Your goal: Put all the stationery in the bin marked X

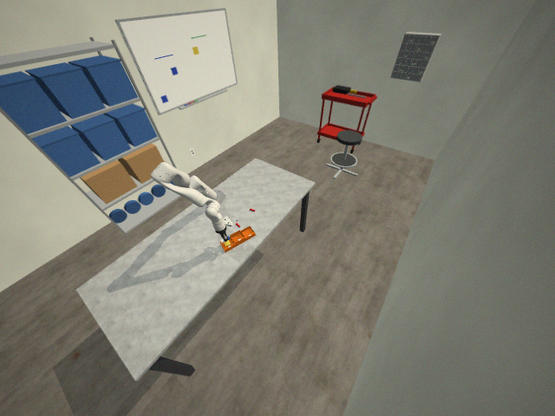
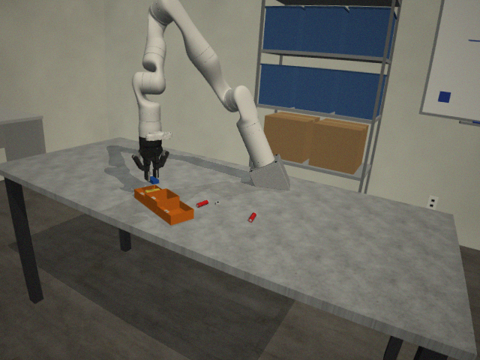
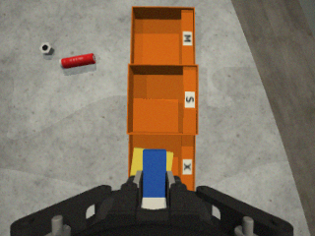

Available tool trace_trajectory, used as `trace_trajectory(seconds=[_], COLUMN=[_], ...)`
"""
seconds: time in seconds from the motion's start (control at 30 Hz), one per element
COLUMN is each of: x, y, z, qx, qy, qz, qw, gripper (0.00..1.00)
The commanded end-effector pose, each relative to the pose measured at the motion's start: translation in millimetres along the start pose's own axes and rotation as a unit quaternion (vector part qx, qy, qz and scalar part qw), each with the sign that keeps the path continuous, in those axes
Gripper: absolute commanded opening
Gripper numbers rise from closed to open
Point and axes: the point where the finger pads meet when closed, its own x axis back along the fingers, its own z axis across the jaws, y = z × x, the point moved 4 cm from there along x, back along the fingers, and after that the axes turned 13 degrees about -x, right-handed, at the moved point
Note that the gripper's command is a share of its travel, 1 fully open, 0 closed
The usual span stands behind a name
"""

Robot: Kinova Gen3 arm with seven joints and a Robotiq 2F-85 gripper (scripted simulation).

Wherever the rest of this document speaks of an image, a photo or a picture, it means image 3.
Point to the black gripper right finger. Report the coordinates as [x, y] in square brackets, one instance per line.
[236, 217]

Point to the blue and white eraser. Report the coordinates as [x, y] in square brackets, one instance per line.
[154, 168]

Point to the orange rack of three bins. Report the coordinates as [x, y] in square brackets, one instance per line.
[162, 93]

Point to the red battery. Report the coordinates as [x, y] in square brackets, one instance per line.
[77, 61]

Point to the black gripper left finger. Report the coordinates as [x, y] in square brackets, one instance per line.
[69, 217]

